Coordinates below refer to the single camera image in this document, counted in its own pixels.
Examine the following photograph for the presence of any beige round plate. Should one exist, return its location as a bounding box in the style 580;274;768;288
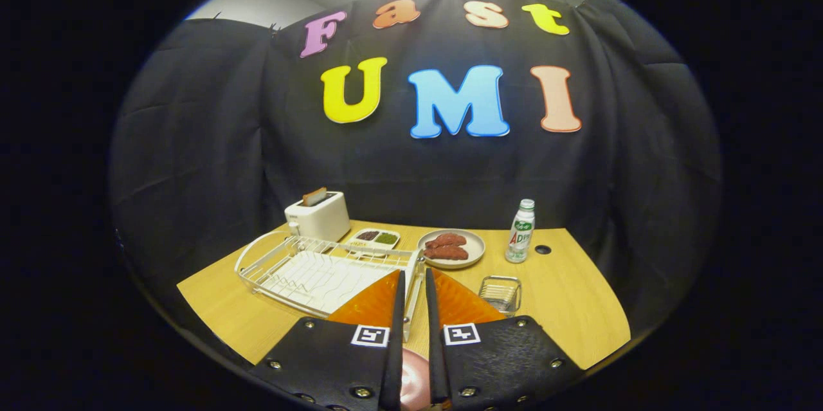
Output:
417;229;487;270

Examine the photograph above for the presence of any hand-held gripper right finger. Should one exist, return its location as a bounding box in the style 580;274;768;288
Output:
424;268;584;411

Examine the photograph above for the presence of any metal wire basket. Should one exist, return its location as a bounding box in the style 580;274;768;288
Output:
478;275;523;316

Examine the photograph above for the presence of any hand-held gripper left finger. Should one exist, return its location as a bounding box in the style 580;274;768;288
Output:
248;269;407;411

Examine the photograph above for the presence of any white ribbed drain tray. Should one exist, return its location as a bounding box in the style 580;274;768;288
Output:
257;255;401;316

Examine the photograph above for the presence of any white divided bean dish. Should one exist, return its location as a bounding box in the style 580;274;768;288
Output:
346;228;401;254

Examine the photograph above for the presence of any white toaster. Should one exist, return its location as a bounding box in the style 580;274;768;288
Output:
284;191;352;243

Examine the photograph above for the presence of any white green drink bottle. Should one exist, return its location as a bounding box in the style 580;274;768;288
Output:
505;199;536;264

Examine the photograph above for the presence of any white wire dish rack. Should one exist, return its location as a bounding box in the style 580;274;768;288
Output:
234;231;426;342

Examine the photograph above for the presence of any red meat slice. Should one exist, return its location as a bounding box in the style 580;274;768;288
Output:
423;245;469;262
424;233;468;250

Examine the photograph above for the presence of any pink plate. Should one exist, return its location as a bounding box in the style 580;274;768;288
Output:
400;348;433;411

